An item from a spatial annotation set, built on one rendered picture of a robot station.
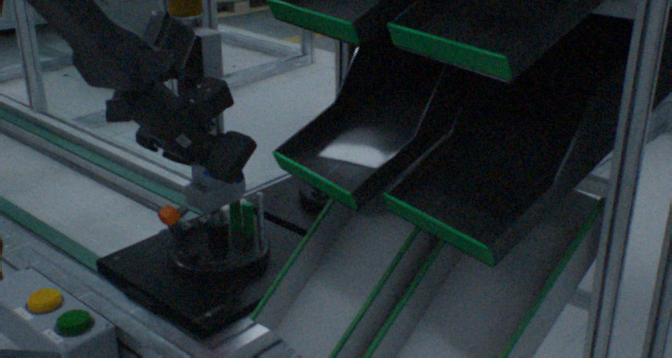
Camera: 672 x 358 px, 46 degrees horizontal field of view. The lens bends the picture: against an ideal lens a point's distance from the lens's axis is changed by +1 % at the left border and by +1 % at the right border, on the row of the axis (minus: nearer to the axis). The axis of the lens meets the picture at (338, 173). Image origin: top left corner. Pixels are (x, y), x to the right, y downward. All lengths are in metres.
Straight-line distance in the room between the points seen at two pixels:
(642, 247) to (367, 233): 0.66
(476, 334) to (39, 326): 0.53
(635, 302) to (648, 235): 0.23
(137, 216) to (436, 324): 0.68
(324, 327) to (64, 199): 0.71
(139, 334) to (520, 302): 0.46
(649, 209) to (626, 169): 0.86
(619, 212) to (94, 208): 0.93
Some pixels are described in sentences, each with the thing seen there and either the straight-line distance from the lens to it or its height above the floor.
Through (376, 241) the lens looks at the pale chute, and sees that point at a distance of 0.89.
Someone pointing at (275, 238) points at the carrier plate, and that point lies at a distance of 1.16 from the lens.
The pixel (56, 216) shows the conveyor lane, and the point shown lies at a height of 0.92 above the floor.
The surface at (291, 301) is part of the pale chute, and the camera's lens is 0.93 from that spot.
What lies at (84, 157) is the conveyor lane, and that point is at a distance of 1.56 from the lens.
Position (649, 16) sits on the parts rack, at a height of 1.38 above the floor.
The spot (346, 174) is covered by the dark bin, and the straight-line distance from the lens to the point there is 0.80.
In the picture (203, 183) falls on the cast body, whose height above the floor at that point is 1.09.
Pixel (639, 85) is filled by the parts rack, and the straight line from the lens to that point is 0.70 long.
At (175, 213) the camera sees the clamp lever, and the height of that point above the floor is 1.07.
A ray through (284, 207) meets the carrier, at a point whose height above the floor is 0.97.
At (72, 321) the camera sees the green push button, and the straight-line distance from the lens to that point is 1.03.
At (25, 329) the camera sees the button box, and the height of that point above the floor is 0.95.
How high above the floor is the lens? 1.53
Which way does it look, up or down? 24 degrees down
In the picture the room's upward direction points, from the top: straight up
